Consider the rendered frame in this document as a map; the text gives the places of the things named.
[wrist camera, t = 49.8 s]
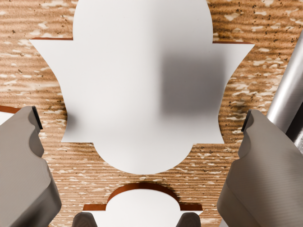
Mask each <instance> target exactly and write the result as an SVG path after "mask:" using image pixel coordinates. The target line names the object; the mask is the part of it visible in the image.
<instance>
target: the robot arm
mask: <svg viewBox="0 0 303 227"><path fill-rule="evenodd" d="M42 129H43V127H42V124H41V121H40V118H39V114H38V111H37V109H36V106H25V107H23V108H21V109H20V110H19V111H18V112H17V113H15V114H14V115H13V116H11V117H10V118H9V119H7V120H6V121H5V122H4V123H2V124H1V125H0V227H48V225H49V224H50V223H51V222H52V220H53V219H54V218H55V217H56V215H57V214H58V213H59V211H60V209H61V206H62V203H61V199H60V195H59V192H58V189H57V186H56V183H55V181H54V179H53V176H52V174H51V171H50V169H49V166H48V164H47V161H46V160H45V159H43V158H42V156H43V154H44V148H43V146H42V143H41V141H40V138H39V136H38V135H39V133H40V131H41V130H42ZM241 132H243V135H244V137H243V140H242V143H241V145H240V148H239V150H238V156H239V159H238V160H235V161H233V162H232V164H231V167H230V170H229V172H228V175H227V178H226V180H225V183H224V185H223V188H222V191H221V193H220V196H219V199H218V201H217V205H216V207H217V210H218V212H219V214H220V215H221V217H222V218H223V220H224V221H225V223H226V224H227V225H228V227H303V155H302V153H301V152H300V151H299V149H298V148H297V147H296V145H295V144H294V143H293V142H292V141H291V140H290V139H289V138H288V137H287V136H286V135H285V134H284V133H283V132H282V131H281V130H280V129H279V128H278V127H277V126H276V125H275V124H274V123H273V122H272V121H270V120H269V119H268V118H267V117H266V116H265V115H264V114H263V113H262V112H261V111H259V110H257V109H249V110H248V113H247V116H246V118H245V121H244V124H243V127H242V130H241ZM72 227H98V226H97V223H96V221H95V219H94V217H93V214H92V213H90V212H80V213H78V214H76V215H75V216H74V218H73V223H72ZM176 227H201V220H200V217H199V215H198V214H197V213H195V212H185V213H183V214H182V215H181V217H180V219H179V221H178V223H177V225H176Z"/></svg>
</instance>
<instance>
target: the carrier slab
mask: <svg viewBox="0 0 303 227"><path fill-rule="evenodd" d="M78 1H79V0H0V105H1V106H7V107H13V108H19V109H21V108H23V107H25V106H36V109H37V111H38V114H39V118H40V121H41V124H42V127H43V129H42V130H41V131H40V133H39V135H38V136H39V138H40V141H41V143H42V146H43V148H44V154H43V156H42V158H43V159H45V160H46V161H47V164H48V166H49V169H50V171H51V174H52V176H53V179H54V181H55V183H56V186H57V189H58V192H59V195H60V199H61V203H62V206H61V209H60V211H59V213H58V214H57V215H56V217H55V218H54V219H53V220H52V222H51V223H50V224H49V225H48V226H49V227H72V223H73V218H74V216H75V215H76V214H78V213H80V212H82V210H83V207H84V205H85V204H107V201H108V198H109V196H110V195H111V193H112V192H114V191H115V190H116V189H118V188H120V187H122V186H125V185H128V184H132V183H140V182H146V183H154V184H158V185H161V186H164V187H166V188H168V189H170V190H171V191H173V192H174V193H175V194H176V195H177V197H178V199H179V204H201V205H202V209H203V212H202V213H200V214H199V217H200V220H201V227H219V225H220V223H221V220H222V217H221V215H220V214H219V212H218V210H217V207H216V205H217V201H218V199H219V196H220V193H221V191H222V188H223V185H224V183H225V180H226V178H227V175H228V172H229V170H230V167H231V164H232V162H233V161H235V160H238V159H239V156H238V150H239V148H240V145H241V143H242V140H243V137H244V135H243V132H241V130H242V127H243V124H244V121H245V118H246V116H247V113H248V110H249V109H257V110H259V111H261V112H262V113H263V114H264V115H265V116H266V114H267V112H268V109H269V107H270V105H271V103H272V100H273V98H274V96H275V93H276V91H277V88H278V86H279V84H280V81H281V79H282V77H283V74H284V72H285V70H286V67H287V65H288V62H289V60H290V58H291V55H292V53H293V50H294V48H295V46H296V44H297V41H298V39H299V36H300V34H301V32H302V29H303V0H206V2H207V5H208V7H209V10H210V13H211V18H212V25H213V41H238V42H251V43H253V44H255V45H254V47H253V48H252V49H251V50H250V51H249V52H248V54H247V55H246V56H245V57H244V59H243V60H242V62H241V63H240V64H239V66H238V67H237V68H236V70H235V71H234V73H233V74H232V76H231V77H230V79H229V81H228V83H227V85H226V87H225V91H224V95H223V99H222V102H221V106H220V110H219V114H218V123H219V128H220V132H221V136H222V138H223V141H224V144H205V143H194V144H193V146H192V148H191V150H190V152H189V154H188V155H187V156H186V158H185V159H184V160H183V161H182V162H180V163H179V164H178V165H176V166H175V167H173V168H171V169H169V170H166V171H163V172H160V173H155V174H144V175H143V174H133V173H128V172H124V171H121V170H119V169H117V168H115V167H113V166H111V165H110V164H108V163H107V162H106V161H105V160H104V159H103V158H102V157H101V156H100V155H99V154H98V152H97V151H96V149H95V146H94V144H93V142H61V141H62V138H63V136H64V132H65V129H66V125H67V119H68V115H67V110H66V107H65V103H64V98H63V95H62V91H61V87H60V84H59V82H58V80H57V78H56V76H55V74H54V73H53V71H52V70H51V68H50V66H49V65H48V64H47V62H46V61H45V60H44V58H43V57H42V56H41V54H40V53H39V52H38V50H37V49H36V48H35V47H34V45H33V44H32V43H31V42H30V41H29V39H32V38H35V37H52V38H73V19H74V14H75V10H76V7H77V4H78Z"/></svg>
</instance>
